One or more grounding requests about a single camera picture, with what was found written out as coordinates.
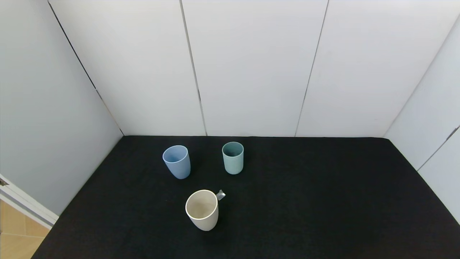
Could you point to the cream plastic cup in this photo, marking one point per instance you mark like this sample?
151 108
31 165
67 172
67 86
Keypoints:
206 219

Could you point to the teal plastic cup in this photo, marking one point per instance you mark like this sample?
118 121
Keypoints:
233 165

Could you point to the blue plastic cup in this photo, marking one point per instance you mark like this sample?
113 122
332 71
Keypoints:
178 165

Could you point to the white frame strip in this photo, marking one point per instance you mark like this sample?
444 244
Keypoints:
25 207

